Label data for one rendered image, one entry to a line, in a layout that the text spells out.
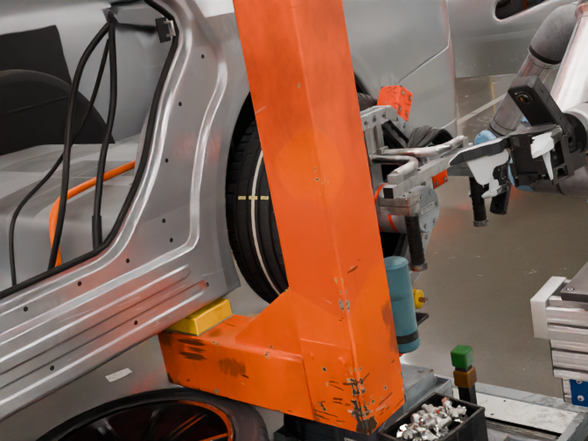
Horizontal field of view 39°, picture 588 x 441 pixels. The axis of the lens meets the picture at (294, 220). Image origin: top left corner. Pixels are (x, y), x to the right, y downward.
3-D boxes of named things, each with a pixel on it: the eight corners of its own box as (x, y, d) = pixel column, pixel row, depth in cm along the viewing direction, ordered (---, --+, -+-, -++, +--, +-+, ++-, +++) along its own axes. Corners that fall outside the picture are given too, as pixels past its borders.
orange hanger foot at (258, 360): (209, 356, 242) (184, 245, 233) (355, 389, 208) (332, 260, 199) (167, 383, 231) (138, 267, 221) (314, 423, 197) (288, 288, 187)
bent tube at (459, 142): (410, 146, 248) (405, 111, 245) (469, 145, 235) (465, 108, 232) (378, 163, 236) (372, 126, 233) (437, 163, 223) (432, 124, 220)
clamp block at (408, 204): (391, 208, 218) (388, 189, 217) (421, 210, 212) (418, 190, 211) (381, 214, 215) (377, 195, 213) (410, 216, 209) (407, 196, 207)
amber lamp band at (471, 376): (462, 378, 194) (460, 363, 193) (478, 381, 191) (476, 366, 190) (453, 386, 191) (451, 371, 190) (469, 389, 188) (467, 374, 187)
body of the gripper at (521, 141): (553, 186, 120) (599, 163, 127) (540, 128, 119) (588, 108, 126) (510, 188, 126) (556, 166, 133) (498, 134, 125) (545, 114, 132)
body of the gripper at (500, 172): (476, 164, 243) (494, 153, 252) (479, 192, 246) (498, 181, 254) (500, 165, 238) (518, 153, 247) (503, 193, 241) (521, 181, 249)
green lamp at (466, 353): (459, 359, 192) (458, 343, 191) (475, 361, 190) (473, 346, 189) (451, 367, 190) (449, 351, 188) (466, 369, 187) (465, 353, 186)
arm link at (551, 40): (574, 27, 211) (491, 167, 244) (597, 20, 217) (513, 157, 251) (540, 2, 215) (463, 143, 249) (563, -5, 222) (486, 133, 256)
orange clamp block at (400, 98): (387, 122, 250) (392, 94, 252) (409, 122, 245) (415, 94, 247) (374, 114, 245) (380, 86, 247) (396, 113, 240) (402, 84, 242)
